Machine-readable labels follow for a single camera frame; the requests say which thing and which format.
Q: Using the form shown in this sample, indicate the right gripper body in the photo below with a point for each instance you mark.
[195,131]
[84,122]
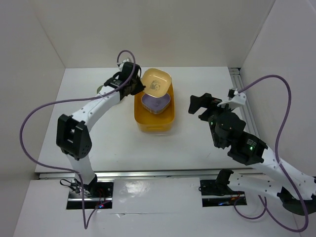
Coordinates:
[208,115]

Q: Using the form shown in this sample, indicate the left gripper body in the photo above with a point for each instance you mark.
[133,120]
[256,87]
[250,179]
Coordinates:
[136,86]

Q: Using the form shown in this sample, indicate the yellow panda plate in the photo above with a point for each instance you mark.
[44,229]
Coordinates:
[156,82]

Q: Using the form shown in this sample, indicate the purple panda plate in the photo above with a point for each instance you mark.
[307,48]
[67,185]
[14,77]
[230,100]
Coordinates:
[155,105]

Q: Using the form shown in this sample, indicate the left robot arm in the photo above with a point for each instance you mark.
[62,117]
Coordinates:
[73,131]

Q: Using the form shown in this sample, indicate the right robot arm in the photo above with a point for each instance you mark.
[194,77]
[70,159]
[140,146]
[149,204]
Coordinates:
[295,190]

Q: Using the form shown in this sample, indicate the yellow plastic bin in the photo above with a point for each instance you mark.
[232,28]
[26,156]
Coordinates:
[149,122]

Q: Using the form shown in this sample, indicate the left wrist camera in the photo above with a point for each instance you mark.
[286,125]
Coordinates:
[121,63]

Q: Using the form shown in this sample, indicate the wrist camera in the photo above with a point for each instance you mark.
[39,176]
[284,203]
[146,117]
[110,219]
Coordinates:
[121,63]
[235,100]

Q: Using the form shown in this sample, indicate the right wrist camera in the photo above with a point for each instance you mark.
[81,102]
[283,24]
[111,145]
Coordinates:
[235,100]

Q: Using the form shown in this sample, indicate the aluminium side rail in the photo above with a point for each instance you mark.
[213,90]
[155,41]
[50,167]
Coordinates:
[244,108]

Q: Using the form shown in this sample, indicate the aluminium front rail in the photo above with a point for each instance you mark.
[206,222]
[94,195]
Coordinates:
[139,174]

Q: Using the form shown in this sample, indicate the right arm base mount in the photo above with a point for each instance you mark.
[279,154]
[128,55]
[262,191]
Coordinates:
[216,193]

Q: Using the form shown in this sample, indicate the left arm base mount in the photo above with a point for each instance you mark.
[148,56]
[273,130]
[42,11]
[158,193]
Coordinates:
[100,196]

